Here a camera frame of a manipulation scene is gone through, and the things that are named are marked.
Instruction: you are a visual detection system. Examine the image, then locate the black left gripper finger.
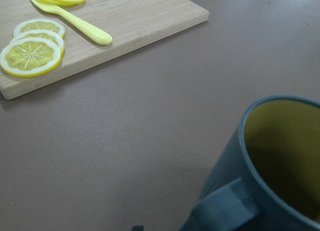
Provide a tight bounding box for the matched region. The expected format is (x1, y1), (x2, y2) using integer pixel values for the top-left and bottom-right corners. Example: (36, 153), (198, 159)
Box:
(131, 225), (144, 231)

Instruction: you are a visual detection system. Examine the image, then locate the blue mug yellow inside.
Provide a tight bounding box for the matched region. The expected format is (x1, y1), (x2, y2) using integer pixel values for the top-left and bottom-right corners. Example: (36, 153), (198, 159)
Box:
(182, 95), (320, 231)

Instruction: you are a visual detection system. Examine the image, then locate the yellow plastic knife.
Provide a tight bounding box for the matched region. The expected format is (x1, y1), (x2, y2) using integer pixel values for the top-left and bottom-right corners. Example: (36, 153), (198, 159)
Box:
(30, 0), (113, 46)

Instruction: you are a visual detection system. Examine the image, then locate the lemon slice row outer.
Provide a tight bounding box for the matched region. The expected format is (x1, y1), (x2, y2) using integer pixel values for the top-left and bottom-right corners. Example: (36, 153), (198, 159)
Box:
(0, 37), (62, 78)

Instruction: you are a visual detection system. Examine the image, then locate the lemon slice row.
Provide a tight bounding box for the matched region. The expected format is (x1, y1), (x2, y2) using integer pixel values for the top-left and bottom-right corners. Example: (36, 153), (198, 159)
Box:
(10, 29), (65, 55)
(0, 37), (62, 78)

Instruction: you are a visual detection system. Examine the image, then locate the bamboo cutting board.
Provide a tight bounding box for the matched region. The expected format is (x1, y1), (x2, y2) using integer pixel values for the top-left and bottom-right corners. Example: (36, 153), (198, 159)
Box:
(0, 0), (209, 100)

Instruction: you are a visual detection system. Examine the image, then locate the lemon slice row middle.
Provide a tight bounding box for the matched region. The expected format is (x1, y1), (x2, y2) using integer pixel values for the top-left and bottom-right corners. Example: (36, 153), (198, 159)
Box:
(10, 29), (65, 55)

